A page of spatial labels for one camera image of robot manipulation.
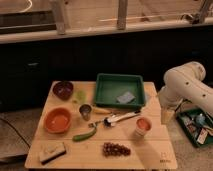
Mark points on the bunch of red grapes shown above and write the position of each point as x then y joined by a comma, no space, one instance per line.
112,149

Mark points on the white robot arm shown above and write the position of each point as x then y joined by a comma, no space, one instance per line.
186,82

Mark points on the dark maroon bowl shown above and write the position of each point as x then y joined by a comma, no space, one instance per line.
63,90

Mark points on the orange red bowl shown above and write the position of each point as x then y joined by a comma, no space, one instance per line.
57,120

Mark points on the green plastic tray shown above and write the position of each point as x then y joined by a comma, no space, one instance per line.
110,86

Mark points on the pale green vegetable toy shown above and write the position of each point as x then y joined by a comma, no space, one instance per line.
79,97

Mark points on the small metal cup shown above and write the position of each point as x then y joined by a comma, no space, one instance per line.
85,111

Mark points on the orange paper cup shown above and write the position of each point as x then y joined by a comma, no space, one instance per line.
143,126

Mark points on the green chili pepper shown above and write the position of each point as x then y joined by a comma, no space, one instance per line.
82,137

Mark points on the green bin with tools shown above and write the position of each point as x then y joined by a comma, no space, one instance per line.
193,122

